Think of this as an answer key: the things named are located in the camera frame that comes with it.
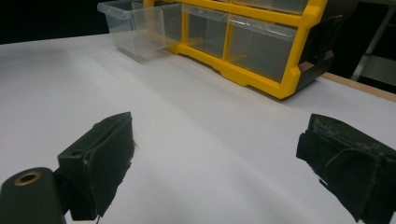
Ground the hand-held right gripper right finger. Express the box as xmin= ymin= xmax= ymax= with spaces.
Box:
xmin=296 ymin=113 xmax=396 ymax=224

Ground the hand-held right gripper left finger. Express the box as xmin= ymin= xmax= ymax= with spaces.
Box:
xmin=57 ymin=111 xmax=135 ymax=222

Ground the clear plastic storage drawer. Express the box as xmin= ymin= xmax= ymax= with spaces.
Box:
xmin=96 ymin=0 xmax=183 ymax=61

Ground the yellow black organizer cabinet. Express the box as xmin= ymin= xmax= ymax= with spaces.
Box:
xmin=143 ymin=0 xmax=359 ymax=101

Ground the grey metal stand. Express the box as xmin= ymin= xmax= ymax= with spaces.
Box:
xmin=350 ymin=5 xmax=396 ymax=88

